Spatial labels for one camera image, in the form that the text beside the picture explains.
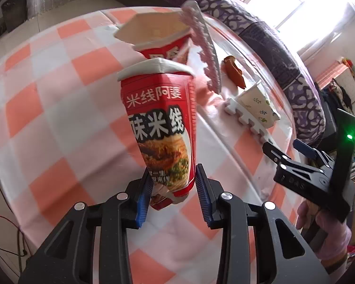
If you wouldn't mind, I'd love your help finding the pink foam edge strip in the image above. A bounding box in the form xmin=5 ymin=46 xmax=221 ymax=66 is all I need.
xmin=180 ymin=0 xmax=222 ymax=93

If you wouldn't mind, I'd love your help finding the white foam puzzle piece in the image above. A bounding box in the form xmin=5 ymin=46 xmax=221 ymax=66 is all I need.
xmin=224 ymin=98 xmax=275 ymax=146

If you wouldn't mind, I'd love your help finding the orange checked tablecloth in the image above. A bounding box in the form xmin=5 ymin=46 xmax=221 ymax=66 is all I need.
xmin=0 ymin=6 xmax=314 ymax=284

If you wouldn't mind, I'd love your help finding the person's right forearm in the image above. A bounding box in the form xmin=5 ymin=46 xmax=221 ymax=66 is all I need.
xmin=314 ymin=210 xmax=353 ymax=270

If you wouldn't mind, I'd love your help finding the window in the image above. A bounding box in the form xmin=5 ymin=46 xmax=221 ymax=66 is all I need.
xmin=243 ymin=0 xmax=355 ymax=62

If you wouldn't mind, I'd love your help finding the pink covered cabinet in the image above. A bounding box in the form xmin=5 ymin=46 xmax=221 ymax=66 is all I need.
xmin=314 ymin=61 xmax=355 ymax=104

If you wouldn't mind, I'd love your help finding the black box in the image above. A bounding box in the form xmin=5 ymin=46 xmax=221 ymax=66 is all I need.
xmin=1 ymin=0 xmax=28 ymax=34

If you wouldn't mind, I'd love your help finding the person's right hand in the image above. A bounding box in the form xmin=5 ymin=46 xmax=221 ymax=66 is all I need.
xmin=297 ymin=199 xmax=321 ymax=232

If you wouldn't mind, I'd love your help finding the red instant noodle cup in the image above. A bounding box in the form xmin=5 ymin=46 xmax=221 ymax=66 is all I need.
xmin=117 ymin=58 xmax=197 ymax=211
xmin=114 ymin=11 xmax=193 ymax=66

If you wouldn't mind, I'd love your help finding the black cable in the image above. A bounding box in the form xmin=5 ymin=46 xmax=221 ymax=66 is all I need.
xmin=0 ymin=227 xmax=28 ymax=273

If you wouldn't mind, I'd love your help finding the brown peel scrap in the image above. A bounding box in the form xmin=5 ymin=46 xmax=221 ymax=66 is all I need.
xmin=221 ymin=56 xmax=247 ymax=89

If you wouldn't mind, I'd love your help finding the red cable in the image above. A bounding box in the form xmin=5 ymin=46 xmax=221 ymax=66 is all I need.
xmin=0 ymin=213 xmax=28 ymax=241

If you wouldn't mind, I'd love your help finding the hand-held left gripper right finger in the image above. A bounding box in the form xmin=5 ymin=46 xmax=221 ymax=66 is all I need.
xmin=195 ymin=164 xmax=332 ymax=284

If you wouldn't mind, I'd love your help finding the floral paper cup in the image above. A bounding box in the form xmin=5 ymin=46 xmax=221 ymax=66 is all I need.
xmin=235 ymin=80 xmax=281 ymax=129

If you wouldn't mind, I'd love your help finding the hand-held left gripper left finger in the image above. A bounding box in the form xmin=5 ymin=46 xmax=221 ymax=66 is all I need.
xmin=18 ymin=170 xmax=154 ymax=284

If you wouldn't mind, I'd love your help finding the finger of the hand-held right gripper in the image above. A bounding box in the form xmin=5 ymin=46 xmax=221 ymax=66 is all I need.
xmin=293 ymin=138 xmax=337 ymax=174
xmin=262 ymin=141 xmax=334 ymax=198

